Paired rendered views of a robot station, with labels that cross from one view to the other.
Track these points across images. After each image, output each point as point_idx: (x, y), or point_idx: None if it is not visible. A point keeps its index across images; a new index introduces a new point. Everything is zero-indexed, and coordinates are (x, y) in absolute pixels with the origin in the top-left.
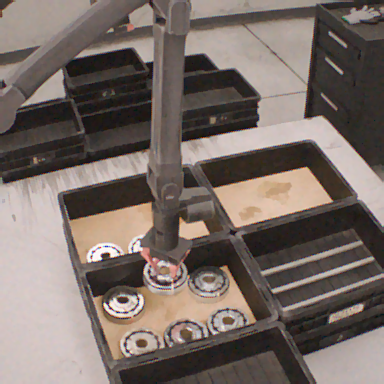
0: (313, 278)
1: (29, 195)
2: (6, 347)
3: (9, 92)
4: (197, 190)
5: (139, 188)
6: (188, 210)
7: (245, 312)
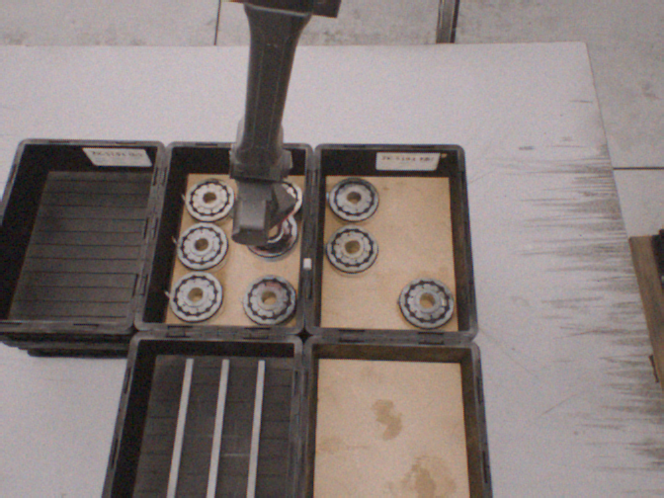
0: (214, 446)
1: (570, 172)
2: (316, 116)
3: None
4: (255, 212)
5: (460, 263)
6: (237, 200)
7: (199, 320)
